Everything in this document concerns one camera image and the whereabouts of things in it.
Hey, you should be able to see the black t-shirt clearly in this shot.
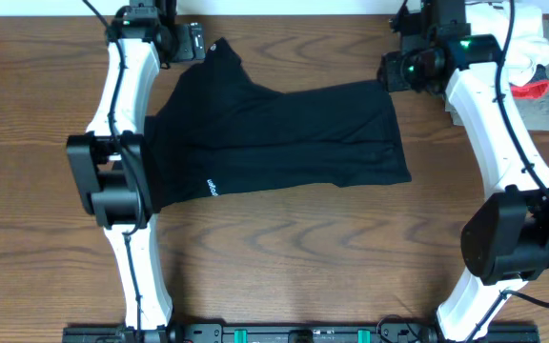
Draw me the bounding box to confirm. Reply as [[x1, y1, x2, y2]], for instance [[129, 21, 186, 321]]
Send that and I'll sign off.
[[145, 38, 412, 206]]

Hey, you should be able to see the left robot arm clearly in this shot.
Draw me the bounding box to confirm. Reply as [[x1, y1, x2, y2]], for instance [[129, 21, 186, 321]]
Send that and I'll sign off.
[[62, 0, 205, 342]]

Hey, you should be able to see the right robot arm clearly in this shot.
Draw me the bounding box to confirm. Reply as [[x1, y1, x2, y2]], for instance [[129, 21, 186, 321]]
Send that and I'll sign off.
[[377, 1, 549, 342]]

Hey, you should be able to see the white folded garment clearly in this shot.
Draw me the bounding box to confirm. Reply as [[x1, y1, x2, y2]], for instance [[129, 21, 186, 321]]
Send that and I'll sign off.
[[465, 1, 549, 87]]

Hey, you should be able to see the red and black folded garment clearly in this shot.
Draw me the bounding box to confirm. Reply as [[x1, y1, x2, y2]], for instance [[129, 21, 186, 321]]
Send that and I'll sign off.
[[511, 65, 549, 100]]

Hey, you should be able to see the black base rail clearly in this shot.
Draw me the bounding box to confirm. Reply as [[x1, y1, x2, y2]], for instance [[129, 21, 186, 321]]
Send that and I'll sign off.
[[62, 312, 541, 343]]

